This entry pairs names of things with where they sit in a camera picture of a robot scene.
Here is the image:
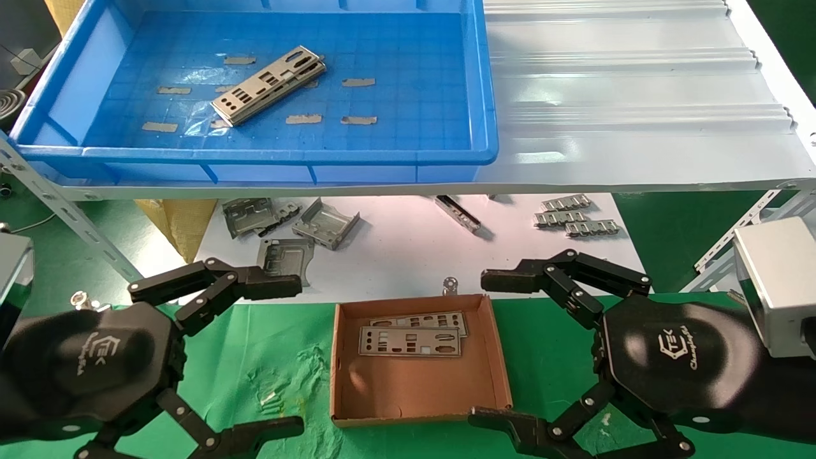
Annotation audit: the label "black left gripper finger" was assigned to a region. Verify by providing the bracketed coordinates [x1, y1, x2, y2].
[127, 257, 303, 337]

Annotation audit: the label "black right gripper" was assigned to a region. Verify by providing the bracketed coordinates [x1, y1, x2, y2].
[467, 249, 816, 459]

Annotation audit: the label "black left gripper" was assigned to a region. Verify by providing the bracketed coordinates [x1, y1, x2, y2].
[0, 302, 305, 459]

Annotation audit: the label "silver metal I/O shield plate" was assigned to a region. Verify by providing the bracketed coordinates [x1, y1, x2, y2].
[359, 326, 462, 358]
[370, 310, 468, 339]

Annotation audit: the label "shallow brown cardboard box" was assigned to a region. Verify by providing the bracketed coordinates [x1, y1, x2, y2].
[330, 293, 514, 428]

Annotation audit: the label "blue plastic tray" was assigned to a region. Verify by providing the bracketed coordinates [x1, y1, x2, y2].
[10, 0, 499, 187]

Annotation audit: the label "tan cardboard sheet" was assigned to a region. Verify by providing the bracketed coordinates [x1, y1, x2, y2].
[43, 0, 84, 36]

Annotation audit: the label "grey flat stamped metal plate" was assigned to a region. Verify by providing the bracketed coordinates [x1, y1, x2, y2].
[257, 238, 315, 288]

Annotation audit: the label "green cloth mat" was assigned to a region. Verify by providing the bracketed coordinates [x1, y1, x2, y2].
[0, 295, 816, 459]

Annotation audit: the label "yellow woven bag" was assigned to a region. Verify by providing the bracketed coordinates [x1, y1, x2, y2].
[135, 199, 219, 263]

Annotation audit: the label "white paper sheet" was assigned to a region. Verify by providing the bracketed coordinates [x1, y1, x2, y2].
[178, 194, 654, 305]

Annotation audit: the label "small toothed metal strip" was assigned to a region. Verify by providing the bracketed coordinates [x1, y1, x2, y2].
[565, 219, 620, 238]
[534, 210, 590, 228]
[541, 194, 592, 212]

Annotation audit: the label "narrow grey metal strip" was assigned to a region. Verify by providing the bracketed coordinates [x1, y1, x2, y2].
[435, 195, 482, 231]

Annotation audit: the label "small silver bolts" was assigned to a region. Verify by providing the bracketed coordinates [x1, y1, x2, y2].
[70, 290, 112, 313]

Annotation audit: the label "metal plate stack in bin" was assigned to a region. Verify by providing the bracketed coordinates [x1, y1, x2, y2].
[210, 45, 326, 127]

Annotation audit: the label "white slotted angle beam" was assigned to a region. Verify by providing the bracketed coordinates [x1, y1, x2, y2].
[0, 137, 144, 284]
[694, 182, 816, 294]

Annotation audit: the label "small white block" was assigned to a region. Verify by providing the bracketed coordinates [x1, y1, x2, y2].
[10, 48, 42, 74]

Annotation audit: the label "grey stamped metal bracket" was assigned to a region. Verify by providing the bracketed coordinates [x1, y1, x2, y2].
[221, 198, 300, 240]

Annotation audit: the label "grey U-shaped metal bracket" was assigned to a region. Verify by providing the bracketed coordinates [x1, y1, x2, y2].
[291, 197, 361, 251]

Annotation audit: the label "thin white cable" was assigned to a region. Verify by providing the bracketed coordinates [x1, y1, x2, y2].
[13, 212, 58, 231]

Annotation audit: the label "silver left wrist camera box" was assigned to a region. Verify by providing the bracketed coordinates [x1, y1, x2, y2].
[0, 231, 34, 350]

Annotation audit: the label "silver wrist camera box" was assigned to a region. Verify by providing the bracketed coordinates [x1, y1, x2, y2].
[732, 215, 816, 359]
[0, 231, 34, 350]

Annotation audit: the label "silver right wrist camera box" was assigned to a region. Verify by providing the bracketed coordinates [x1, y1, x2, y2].
[732, 215, 816, 359]

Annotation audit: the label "grey coiled hose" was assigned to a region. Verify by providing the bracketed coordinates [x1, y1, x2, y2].
[0, 88, 27, 131]

